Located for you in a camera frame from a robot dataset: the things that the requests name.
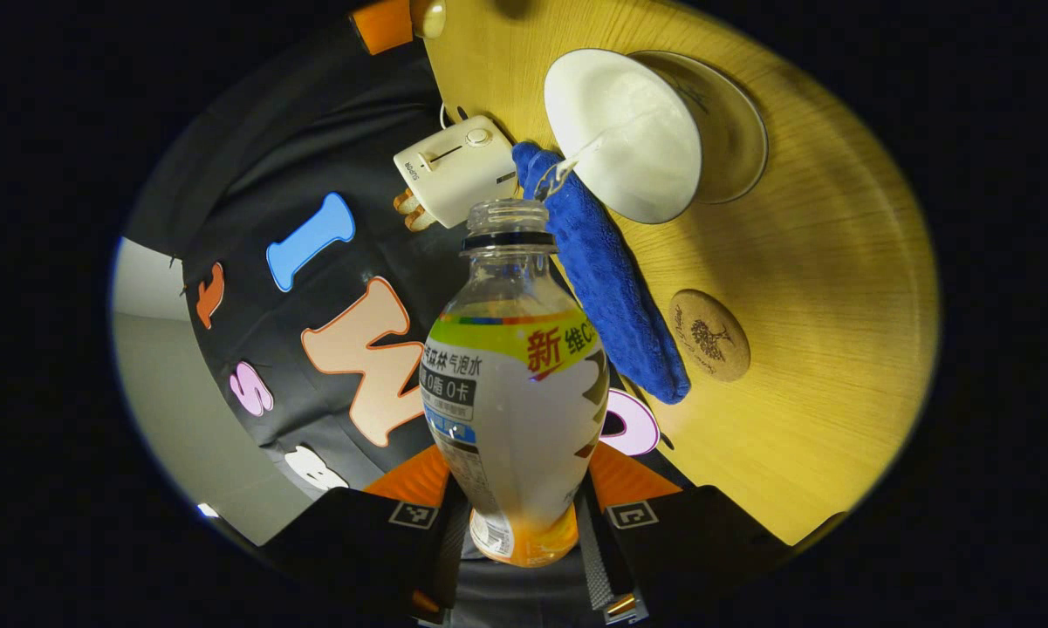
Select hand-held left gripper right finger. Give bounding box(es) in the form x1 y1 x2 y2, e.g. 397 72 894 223
576 440 791 625

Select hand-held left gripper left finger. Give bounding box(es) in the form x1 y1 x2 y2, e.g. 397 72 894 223
262 445 472 625

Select clear plastic water bottle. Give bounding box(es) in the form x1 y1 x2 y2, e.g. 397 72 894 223
419 199 612 568

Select round cork coaster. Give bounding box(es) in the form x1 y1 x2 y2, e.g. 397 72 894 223
668 289 751 383

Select cream porcelain teacup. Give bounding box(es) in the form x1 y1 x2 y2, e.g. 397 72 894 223
545 48 703 225

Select white toaster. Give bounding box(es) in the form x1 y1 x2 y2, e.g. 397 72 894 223
393 115 518 229

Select black backdrop cloth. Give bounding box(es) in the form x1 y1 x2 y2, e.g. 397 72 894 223
122 17 690 542

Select blue towel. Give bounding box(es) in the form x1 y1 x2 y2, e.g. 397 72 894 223
512 141 692 405

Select cream porcelain saucer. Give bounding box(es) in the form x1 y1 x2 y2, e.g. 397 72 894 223
628 50 769 206

